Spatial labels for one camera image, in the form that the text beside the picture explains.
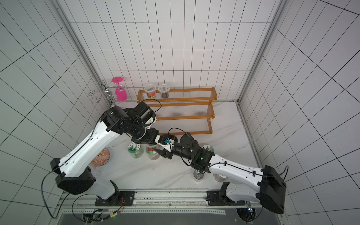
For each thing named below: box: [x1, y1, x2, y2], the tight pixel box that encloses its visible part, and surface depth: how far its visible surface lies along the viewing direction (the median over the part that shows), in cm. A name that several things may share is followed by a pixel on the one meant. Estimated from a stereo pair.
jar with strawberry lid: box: [145, 145, 164, 161], surface depth 84 cm
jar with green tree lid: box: [127, 141, 144, 159], surface depth 85 cm
